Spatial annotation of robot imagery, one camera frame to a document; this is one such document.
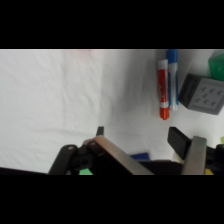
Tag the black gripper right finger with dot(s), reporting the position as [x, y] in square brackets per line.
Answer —
[195, 156]

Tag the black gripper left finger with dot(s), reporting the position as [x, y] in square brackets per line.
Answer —
[123, 156]

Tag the red marker pen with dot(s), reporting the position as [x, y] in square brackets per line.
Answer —
[163, 90]

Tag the blue marker pen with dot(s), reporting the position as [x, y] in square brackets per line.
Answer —
[173, 80]

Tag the blue block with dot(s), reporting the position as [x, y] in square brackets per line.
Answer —
[140, 156]

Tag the green sponge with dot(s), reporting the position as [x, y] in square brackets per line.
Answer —
[85, 172]

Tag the grey studded cube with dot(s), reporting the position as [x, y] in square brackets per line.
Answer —
[203, 95]

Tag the green cube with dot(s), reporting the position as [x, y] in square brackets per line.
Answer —
[217, 66]

